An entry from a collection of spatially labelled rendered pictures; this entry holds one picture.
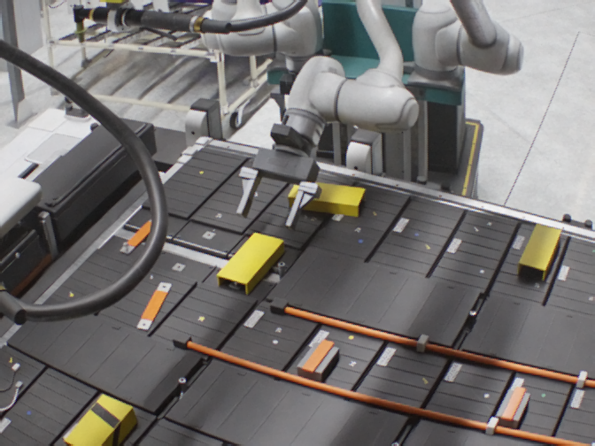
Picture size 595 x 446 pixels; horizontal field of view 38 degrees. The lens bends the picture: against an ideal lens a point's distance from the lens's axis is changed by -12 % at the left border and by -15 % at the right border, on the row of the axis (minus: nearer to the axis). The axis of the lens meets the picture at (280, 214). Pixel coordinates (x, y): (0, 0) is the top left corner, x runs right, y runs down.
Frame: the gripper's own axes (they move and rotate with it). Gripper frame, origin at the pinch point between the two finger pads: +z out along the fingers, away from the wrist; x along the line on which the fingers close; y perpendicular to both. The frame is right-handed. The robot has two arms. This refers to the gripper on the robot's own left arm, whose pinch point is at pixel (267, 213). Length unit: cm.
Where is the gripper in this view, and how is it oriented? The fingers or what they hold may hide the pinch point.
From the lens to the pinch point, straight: 205.4
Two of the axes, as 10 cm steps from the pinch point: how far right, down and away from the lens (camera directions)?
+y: 3.2, 3.7, 8.7
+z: -3.5, 9.0, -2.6
